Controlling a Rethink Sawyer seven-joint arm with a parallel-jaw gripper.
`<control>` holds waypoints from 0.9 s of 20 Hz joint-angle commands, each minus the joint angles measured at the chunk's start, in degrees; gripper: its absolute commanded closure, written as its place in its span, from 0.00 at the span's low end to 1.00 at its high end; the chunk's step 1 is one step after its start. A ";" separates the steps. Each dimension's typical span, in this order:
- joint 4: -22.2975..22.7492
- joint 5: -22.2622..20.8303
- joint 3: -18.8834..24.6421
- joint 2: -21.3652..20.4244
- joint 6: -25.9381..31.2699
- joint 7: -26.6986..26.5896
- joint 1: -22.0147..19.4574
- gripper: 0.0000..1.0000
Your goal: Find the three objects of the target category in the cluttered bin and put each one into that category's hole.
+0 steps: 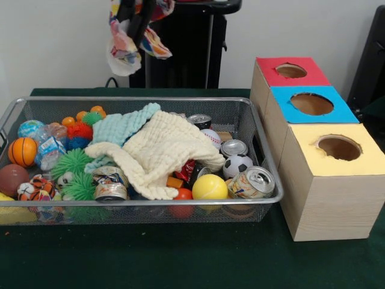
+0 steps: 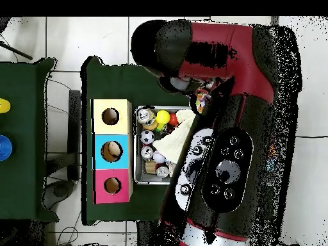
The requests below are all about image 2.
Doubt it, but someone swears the colourful polka-dot cloth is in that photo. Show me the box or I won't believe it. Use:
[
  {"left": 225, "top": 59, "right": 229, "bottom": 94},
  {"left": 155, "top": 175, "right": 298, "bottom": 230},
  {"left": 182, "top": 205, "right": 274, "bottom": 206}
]
[{"left": 195, "top": 92, "right": 213, "bottom": 115}]

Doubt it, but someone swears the shallow mesh bin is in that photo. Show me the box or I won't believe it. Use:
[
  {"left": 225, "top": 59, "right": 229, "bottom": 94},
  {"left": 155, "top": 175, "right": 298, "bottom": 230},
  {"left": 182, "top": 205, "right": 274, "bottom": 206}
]
[{"left": 133, "top": 105, "right": 197, "bottom": 186}]

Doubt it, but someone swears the wooden box with three holes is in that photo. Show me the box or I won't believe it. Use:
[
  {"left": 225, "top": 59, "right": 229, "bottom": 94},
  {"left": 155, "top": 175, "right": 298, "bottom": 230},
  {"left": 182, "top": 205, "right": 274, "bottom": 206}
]
[{"left": 91, "top": 99, "right": 134, "bottom": 204}]

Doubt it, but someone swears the cream knitted cloth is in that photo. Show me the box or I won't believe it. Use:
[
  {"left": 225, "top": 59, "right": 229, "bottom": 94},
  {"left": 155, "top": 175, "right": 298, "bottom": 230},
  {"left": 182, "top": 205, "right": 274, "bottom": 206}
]
[{"left": 152, "top": 109, "right": 197, "bottom": 165}]

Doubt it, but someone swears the black and white soccer ball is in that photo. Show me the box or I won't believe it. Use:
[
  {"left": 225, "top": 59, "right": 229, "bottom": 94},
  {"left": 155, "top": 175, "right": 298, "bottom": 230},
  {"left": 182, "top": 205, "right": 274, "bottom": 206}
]
[{"left": 140, "top": 129, "right": 155, "bottom": 145}]

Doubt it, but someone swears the yellow tennis ball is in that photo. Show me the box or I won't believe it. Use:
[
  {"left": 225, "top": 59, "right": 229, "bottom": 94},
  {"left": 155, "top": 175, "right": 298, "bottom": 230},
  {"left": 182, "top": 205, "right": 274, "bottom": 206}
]
[{"left": 156, "top": 110, "right": 171, "bottom": 125}]

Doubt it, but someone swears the silver drink can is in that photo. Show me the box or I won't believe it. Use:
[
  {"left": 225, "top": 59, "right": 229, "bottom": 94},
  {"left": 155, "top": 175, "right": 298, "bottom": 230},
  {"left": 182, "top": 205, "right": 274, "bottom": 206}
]
[{"left": 140, "top": 145, "right": 155, "bottom": 161}]

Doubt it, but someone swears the printed drink can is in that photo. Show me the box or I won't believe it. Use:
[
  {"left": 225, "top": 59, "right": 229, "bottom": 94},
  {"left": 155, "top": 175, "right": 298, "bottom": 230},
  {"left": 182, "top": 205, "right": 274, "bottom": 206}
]
[{"left": 136, "top": 108, "right": 158, "bottom": 131}]

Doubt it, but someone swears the dark green tablecloth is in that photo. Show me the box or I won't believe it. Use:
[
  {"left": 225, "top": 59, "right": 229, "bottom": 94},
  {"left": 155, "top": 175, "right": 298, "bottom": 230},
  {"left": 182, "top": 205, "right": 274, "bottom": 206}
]
[
  {"left": 81, "top": 56, "right": 190, "bottom": 227},
  {"left": 0, "top": 58, "right": 60, "bottom": 222}
]

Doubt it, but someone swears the black upright panel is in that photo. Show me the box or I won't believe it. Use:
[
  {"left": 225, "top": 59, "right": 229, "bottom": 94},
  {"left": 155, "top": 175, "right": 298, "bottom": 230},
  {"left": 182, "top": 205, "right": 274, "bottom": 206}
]
[{"left": 68, "top": 90, "right": 81, "bottom": 181}]

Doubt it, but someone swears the grey stand base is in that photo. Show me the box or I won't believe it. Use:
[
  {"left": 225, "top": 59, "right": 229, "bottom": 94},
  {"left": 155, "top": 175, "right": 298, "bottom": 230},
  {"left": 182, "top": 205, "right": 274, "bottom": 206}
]
[{"left": 42, "top": 180, "right": 75, "bottom": 209}]

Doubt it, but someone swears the blue plastic cup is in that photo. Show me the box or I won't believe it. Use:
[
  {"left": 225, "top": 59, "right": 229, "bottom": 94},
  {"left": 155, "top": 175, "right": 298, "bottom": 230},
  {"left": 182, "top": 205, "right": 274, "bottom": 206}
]
[{"left": 0, "top": 135, "right": 13, "bottom": 162}]

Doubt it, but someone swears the yellow plastic cup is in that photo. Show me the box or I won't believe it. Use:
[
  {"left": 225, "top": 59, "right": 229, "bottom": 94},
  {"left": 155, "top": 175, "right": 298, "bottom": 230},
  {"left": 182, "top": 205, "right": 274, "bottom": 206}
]
[{"left": 0, "top": 97, "right": 12, "bottom": 114}]

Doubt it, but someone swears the dark thin rod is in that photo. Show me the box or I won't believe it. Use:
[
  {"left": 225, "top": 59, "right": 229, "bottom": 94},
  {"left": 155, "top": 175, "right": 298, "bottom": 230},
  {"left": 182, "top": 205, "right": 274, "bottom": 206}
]
[{"left": 0, "top": 40, "right": 33, "bottom": 61}]

